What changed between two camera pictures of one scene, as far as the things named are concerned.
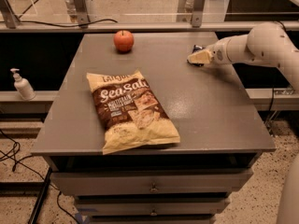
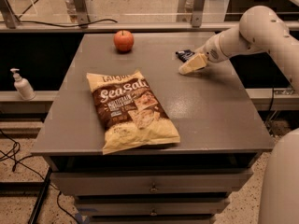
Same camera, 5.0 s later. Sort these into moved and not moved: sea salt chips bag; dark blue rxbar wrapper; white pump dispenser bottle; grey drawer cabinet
Moved: dark blue rxbar wrapper
Not moved: grey drawer cabinet; white pump dispenser bottle; sea salt chips bag
